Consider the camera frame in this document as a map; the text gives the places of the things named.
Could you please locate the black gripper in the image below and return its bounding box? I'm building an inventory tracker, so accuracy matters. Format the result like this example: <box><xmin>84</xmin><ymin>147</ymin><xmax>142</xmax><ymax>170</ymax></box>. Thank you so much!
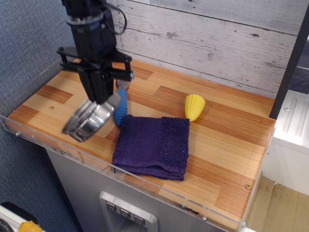
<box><xmin>57</xmin><ymin>24</ymin><xmax>135</xmax><ymax>104</ymax></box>

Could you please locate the fork with blue handle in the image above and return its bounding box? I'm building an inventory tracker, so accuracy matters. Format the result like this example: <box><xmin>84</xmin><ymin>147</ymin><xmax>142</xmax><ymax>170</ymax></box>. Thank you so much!
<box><xmin>113</xmin><ymin>80</ymin><xmax>129</xmax><ymax>127</ymax></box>

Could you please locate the stainless steel pot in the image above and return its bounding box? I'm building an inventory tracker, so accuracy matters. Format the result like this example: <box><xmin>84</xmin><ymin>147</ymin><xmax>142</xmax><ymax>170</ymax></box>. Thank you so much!
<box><xmin>62</xmin><ymin>92</ymin><xmax>121</xmax><ymax>142</ymax></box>

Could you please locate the purple cloth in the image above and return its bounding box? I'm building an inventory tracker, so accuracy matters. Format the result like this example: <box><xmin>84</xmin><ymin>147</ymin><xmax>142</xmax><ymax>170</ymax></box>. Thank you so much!
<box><xmin>112</xmin><ymin>115</ymin><xmax>190</xmax><ymax>181</ymax></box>

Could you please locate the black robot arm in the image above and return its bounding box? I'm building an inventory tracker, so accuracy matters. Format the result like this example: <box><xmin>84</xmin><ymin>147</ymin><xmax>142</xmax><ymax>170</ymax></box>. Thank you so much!
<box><xmin>57</xmin><ymin>0</ymin><xmax>134</xmax><ymax>104</ymax></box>

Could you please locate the yellow toy corn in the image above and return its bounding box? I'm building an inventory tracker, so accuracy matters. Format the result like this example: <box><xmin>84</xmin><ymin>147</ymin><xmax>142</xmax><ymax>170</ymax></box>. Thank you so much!
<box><xmin>184</xmin><ymin>94</ymin><xmax>206</xmax><ymax>122</ymax></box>

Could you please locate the clear acrylic table guard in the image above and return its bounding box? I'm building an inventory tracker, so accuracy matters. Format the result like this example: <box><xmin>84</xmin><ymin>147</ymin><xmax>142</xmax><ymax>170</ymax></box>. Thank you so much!
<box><xmin>0</xmin><ymin>33</ymin><xmax>276</xmax><ymax>232</ymax></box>

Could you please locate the grey toy fridge cabinet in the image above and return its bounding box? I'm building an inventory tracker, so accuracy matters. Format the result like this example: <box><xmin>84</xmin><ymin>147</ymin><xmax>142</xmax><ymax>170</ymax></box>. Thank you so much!
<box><xmin>47</xmin><ymin>150</ymin><xmax>220</xmax><ymax>232</ymax></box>

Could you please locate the silver dispenser button panel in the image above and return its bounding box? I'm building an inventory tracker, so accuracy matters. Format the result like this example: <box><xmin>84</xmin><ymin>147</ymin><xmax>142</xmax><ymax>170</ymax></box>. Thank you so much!
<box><xmin>99</xmin><ymin>190</ymin><xmax>159</xmax><ymax>232</ymax></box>

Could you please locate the yellow object at corner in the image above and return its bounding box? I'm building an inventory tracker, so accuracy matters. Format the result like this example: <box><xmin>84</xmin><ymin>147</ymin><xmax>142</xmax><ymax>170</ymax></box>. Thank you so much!
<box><xmin>18</xmin><ymin>221</ymin><xmax>43</xmax><ymax>232</ymax></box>

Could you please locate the white toy sink unit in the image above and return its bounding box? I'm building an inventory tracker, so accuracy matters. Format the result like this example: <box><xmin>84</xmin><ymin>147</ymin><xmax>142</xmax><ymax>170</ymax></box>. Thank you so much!
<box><xmin>262</xmin><ymin>90</ymin><xmax>309</xmax><ymax>195</ymax></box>

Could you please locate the black braided cable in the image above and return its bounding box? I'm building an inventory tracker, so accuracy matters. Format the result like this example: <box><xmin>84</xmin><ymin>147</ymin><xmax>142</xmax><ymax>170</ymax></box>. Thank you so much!
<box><xmin>0</xmin><ymin>219</ymin><xmax>13</xmax><ymax>232</ymax></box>

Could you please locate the dark right vertical post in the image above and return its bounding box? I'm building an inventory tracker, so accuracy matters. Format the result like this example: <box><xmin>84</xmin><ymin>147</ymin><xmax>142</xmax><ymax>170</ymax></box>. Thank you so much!
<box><xmin>269</xmin><ymin>6</ymin><xmax>309</xmax><ymax>119</ymax></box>

